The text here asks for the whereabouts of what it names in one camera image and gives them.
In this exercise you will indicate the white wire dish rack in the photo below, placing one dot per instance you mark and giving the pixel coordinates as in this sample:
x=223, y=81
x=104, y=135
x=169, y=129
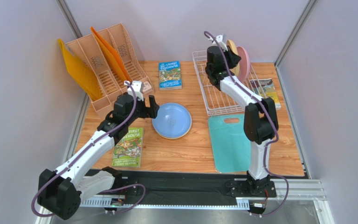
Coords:
x=215, y=101

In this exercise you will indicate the white charger cube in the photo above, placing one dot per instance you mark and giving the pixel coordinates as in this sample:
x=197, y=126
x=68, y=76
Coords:
x=147, y=87

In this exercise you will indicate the blue plate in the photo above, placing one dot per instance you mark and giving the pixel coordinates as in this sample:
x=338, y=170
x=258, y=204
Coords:
x=172, y=115

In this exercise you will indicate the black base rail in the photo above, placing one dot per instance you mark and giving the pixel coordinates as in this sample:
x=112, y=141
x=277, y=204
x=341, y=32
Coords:
x=169, y=188

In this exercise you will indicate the book beside dish rack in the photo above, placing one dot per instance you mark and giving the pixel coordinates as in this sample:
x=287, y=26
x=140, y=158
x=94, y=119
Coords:
x=265, y=88

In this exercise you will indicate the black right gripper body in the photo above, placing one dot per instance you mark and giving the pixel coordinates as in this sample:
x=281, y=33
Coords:
x=231, y=57

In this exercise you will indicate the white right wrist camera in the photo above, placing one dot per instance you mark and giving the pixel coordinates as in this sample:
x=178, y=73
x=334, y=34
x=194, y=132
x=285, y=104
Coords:
x=220, y=41

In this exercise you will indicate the pink plastic file organizer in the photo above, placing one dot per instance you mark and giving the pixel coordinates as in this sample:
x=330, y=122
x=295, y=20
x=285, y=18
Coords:
x=88, y=50

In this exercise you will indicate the green treehouse book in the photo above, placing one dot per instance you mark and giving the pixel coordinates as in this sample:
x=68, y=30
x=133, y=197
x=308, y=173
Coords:
x=127, y=152

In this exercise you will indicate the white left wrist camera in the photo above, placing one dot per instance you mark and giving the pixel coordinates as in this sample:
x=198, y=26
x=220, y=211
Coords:
x=135, y=89

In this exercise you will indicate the orange folder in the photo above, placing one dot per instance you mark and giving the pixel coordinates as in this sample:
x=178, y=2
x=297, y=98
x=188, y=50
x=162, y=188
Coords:
x=112, y=57

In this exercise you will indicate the blue treehouse book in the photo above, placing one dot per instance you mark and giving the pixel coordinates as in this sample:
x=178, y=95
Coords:
x=169, y=75

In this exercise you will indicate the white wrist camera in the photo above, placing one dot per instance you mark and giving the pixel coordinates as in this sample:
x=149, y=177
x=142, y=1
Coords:
x=135, y=89
x=220, y=41

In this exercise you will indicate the pink plate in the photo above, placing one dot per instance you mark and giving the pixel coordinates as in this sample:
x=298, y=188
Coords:
x=244, y=64

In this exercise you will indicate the beige plate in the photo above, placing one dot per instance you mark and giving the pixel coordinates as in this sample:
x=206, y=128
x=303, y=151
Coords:
x=232, y=46
x=172, y=132

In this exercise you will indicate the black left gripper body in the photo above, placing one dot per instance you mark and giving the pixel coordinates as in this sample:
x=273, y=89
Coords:
x=139, y=113

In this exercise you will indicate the teal cutting board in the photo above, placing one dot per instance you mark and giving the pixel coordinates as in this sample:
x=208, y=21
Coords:
x=232, y=150

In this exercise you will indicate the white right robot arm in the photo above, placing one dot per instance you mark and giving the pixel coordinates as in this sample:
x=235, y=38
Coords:
x=260, y=118

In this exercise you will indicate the yellow folder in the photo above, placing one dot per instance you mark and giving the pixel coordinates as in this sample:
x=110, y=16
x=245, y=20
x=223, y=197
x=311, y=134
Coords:
x=80, y=72

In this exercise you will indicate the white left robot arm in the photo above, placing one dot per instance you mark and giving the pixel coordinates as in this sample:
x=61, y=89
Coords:
x=61, y=191

